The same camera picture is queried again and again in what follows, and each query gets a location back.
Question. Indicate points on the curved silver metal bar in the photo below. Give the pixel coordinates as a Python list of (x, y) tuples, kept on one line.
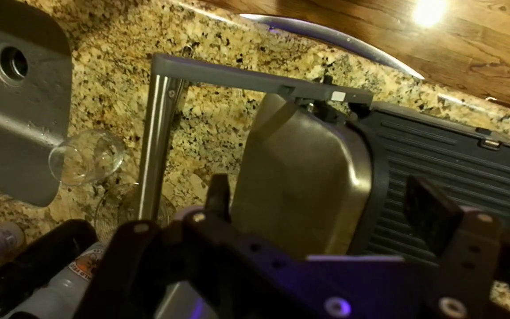
[(334, 37)]

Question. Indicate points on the clear wine glass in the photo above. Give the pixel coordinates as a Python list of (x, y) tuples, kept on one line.
[(87, 156), (117, 208)]

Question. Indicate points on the stainless steel sink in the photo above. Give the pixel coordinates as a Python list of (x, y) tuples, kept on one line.
[(16, 124)]

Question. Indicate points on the black bottle holder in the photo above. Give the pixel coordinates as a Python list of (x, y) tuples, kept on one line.
[(38, 261)]

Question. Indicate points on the white bottle with orange label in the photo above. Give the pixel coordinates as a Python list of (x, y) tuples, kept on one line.
[(56, 292)]

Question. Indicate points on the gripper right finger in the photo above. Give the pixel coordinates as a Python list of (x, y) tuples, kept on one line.
[(463, 266)]

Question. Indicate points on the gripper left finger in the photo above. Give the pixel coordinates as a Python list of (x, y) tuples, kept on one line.
[(219, 261)]

